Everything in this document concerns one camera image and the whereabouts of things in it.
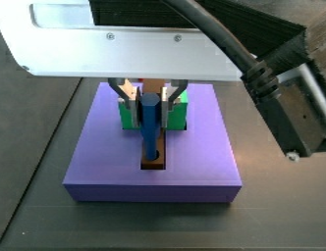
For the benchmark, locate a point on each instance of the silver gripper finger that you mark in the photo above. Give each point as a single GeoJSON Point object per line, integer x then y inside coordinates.
{"type": "Point", "coordinates": [129, 94]}
{"type": "Point", "coordinates": [169, 94]}

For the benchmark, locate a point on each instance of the purple board block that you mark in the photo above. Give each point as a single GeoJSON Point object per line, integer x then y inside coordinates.
{"type": "Point", "coordinates": [200, 171]}

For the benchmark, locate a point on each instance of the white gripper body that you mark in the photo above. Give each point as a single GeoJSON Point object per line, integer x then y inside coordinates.
{"type": "Point", "coordinates": [56, 41]}

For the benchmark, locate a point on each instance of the blue hexagonal peg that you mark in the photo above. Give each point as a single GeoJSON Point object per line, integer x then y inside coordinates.
{"type": "Point", "coordinates": [151, 123]}

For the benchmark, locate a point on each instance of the green block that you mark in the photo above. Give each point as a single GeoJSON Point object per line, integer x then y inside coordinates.
{"type": "Point", "coordinates": [176, 115]}

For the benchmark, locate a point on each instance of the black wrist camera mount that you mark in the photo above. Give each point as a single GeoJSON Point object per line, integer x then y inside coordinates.
{"type": "Point", "coordinates": [275, 40]}

